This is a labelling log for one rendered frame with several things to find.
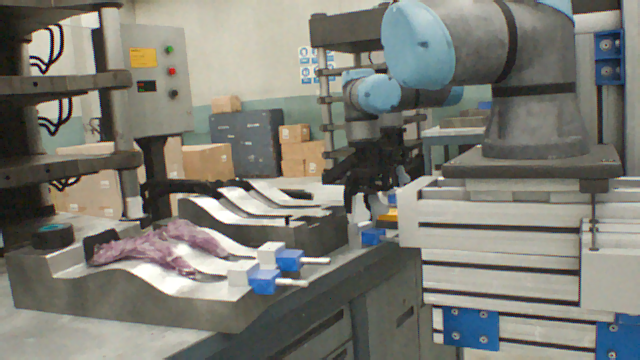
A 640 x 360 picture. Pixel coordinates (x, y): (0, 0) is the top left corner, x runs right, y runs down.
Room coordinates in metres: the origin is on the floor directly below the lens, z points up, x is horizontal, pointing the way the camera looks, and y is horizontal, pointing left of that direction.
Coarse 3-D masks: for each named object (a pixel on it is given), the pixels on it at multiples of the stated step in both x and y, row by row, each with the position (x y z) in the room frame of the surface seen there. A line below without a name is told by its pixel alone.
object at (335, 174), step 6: (348, 156) 1.11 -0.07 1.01; (354, 156) 1.10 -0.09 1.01; (342, 162) 1.12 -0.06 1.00; (348, 162) 1.11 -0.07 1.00; (354, 162) 1.10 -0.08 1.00; (330, 168) 1.16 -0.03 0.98; (336, 168) 1.13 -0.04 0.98; (342, 168) 1.12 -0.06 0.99; (348, 168) 1.11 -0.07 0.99; (324, 174) 1.16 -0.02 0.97; (330, 174) 1.15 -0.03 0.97; (336, 174) 1.14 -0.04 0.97; (342, 174) 1.14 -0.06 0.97; (330, 180) 1.15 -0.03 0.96; (336, 180) 1.15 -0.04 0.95
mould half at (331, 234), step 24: (240, 192) 1.29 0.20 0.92; (264, 192) 1.32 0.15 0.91; (192, 216) 1.19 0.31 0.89; (216, 216) 1.14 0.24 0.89; (336, 216) 1.12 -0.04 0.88; (240, 240) 1.09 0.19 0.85; (264, 240) 1.05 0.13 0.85; (288, 240) 1.01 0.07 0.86; (312, 240) 1.05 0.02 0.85; (336, 240) 1.11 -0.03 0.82
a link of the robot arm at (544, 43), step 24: (504, 0) 0.68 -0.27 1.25; (528, 0) 0.66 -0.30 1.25; (552, 0) 0.66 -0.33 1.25; (528, 24) 0.65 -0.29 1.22; (552, 24) 0.66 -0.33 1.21; (528, 48) 0.65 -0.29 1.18; (552, 48) 0.66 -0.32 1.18; (504, 72) 0.66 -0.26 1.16; (528, 72) 0.66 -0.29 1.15; (552, 72) 0.66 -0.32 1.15
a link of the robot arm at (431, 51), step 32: (416, 0) 0.67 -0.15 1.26; (448, 0) 0.66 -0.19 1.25; (480, 0) 0.68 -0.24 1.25; (384, 32) 0.71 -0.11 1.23; (416, 32) 0.63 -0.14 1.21; (448, 32) 0.63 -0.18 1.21; (480, 32) 0.64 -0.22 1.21; (416, 64) 0.64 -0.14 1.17; (448, 64) 0.64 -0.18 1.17; (480, 64) 0.65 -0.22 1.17
